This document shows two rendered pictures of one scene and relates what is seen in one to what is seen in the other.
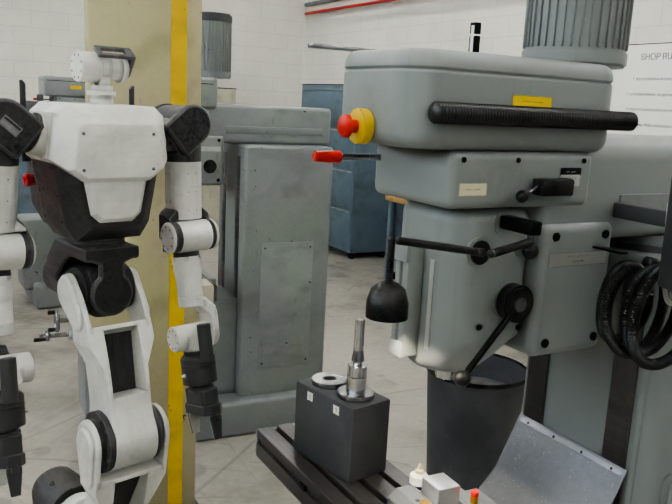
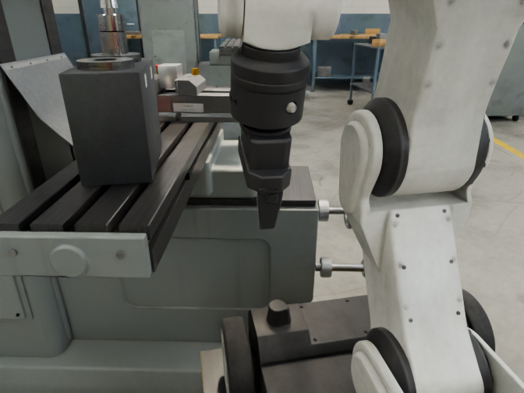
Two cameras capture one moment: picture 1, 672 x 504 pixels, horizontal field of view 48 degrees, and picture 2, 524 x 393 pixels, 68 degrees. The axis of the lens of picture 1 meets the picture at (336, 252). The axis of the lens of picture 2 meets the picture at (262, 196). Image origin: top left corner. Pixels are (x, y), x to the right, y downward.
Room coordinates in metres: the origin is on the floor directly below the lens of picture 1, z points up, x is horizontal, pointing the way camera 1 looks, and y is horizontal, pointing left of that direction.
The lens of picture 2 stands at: (2.25, 0.57, 1.19)
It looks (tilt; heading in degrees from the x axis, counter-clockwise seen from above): 25 degrees down; 211
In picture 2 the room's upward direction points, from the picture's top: straight up
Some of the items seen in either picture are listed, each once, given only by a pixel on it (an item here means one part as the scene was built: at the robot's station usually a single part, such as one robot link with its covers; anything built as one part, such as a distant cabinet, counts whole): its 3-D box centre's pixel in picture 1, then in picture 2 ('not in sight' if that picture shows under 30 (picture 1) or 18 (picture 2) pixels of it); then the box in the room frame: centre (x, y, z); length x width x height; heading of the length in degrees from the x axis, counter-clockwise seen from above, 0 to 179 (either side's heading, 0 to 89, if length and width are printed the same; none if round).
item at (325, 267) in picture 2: not in sight; (352, 267); (1.28, 0.30, 0.50); 0.22 x 0.06 x 0.06; 120
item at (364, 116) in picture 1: (360, 126); not in sight; (1.30, -0.03, 1.76); 0.06 x 0.02 x 0.06; 30
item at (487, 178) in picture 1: (481, 173); not in sight; (1.44, -0.27, 1.68); 0.34 x 0.24 x 0.10; 120
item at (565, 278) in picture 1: (531, 275); not in sight; (1.51, -0.40, 1.47); 0.24 x 0.19 x 0.26; 30
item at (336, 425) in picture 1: (340, 422); (119, 113); (1.76, -0.03, 1.02); 0.22 x 0.12 x 0.20; 40
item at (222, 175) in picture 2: not in sight; (178, 161); (1.42, -0.23, 0.78); 0.50 x 0.35 x 0.12; 120
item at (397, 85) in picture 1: (475, 102); not in sight; (1.43, -0.24, 1.81); 0.47 x 0.26 x 0.16; 120
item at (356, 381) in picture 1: (356, 379); (113, 37); (1.73, -0.07, 1.15); 0.05 x 0.05 x 0.06
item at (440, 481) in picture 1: (440, 494); (171, 76); (1.41, -0.24, 1.03); 0.06 x 0.05 x 0.06; 27
